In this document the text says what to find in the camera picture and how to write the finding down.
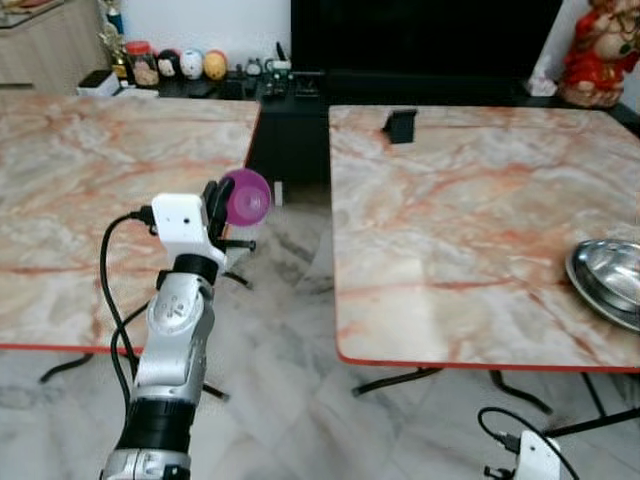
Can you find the pink plastic cup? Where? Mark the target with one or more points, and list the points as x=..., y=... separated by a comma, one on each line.
x=249, y=197

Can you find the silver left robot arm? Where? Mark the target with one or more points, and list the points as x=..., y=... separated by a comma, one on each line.
x=172, y=340

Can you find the small white floor object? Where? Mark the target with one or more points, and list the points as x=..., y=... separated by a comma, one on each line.
x=279, y=194

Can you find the black television cabinet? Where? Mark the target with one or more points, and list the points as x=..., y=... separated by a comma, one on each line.
x=300, y=130

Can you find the yellow egg-shaped toy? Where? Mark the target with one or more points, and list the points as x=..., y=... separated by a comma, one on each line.
x=215, y=65

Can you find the white egg-shaped toy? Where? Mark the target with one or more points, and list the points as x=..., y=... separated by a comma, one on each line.
x=191, y=64

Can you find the black egg-shaped toy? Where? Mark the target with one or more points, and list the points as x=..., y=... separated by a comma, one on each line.
x=169, y=64

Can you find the small white desk gadget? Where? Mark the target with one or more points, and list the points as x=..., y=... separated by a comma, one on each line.
x=279, y=62

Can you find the red-lidded glass jar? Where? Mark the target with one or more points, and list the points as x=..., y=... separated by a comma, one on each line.
x=143, y=65

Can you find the white flat box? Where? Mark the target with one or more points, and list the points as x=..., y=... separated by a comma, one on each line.
x=98, y=83

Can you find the small gold trophy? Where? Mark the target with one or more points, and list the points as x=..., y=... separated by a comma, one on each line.
x=117, y=55

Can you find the small black stand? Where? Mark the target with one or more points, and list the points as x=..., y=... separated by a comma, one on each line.
x=401, y=126

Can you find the stainless steel bowl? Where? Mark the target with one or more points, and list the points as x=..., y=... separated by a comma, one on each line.
x=610, y=280

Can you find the blue bottle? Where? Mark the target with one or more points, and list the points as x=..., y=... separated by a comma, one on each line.
x=115, y=20

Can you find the light wooden cabinet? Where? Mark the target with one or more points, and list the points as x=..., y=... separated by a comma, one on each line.
x=45, y=45

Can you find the red and gold figurine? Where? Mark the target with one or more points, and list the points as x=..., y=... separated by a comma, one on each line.
x=595, y=55

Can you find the black television screen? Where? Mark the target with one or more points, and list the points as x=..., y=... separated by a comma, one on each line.
x=425, y=35

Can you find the small white pink ornament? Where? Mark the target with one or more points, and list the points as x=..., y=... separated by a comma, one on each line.
x=541, y=85

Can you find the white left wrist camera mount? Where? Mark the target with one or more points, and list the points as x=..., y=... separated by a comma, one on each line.
x=180, y=220

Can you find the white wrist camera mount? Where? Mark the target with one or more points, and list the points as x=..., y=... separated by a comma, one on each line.
x=180, y=220
x=540, y=458

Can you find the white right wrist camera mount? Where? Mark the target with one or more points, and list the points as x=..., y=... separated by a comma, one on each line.
x=540, y=458

